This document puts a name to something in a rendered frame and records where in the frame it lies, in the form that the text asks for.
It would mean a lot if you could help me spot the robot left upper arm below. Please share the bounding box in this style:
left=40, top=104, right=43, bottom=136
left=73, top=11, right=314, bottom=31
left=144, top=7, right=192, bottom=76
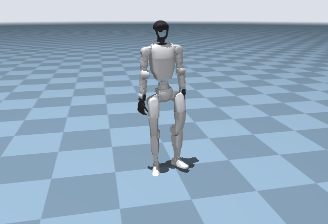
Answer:
left=174, top=45, right=186, bottom=75

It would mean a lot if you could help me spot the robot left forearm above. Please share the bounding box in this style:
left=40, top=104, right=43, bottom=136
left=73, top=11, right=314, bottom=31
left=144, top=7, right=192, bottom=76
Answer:
left=177, top=73, right=186, bottom=92

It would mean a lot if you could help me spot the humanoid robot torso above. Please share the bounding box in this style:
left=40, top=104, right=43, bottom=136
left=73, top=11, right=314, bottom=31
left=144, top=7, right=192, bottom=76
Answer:
left=149, top=41, right=175, bottom=102

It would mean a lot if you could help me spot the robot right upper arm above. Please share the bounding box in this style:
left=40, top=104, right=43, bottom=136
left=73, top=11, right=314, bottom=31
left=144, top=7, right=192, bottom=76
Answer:
left=140, top=46, right=151, bottom=79

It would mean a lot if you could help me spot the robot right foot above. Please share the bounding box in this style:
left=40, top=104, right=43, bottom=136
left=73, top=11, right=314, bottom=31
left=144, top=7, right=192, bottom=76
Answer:
left=152, top=162, right=160, bottom=176

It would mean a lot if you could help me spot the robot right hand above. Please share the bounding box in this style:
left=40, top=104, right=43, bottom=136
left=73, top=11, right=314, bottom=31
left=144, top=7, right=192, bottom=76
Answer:
left=137, top=94, right=148, bottom=115

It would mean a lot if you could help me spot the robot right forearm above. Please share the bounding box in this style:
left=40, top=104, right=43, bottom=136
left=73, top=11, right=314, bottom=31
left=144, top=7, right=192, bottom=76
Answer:
left=138, top=71, right=147, bottom=99

